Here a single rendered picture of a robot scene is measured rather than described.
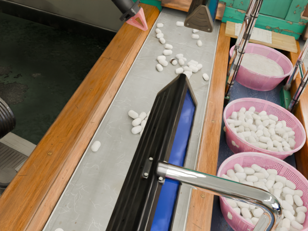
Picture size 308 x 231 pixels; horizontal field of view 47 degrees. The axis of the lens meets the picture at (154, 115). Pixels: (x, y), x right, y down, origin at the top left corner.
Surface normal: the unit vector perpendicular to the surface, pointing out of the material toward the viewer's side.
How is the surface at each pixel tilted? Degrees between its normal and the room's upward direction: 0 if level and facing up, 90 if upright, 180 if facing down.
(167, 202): 58
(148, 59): 0
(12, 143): 0
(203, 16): 90
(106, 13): 90
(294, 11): 90
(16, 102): 0
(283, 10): 90
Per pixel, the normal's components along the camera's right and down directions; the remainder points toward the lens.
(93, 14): -0.28, 0.58
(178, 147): 0.90, -0.19
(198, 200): 0.15, -0.76
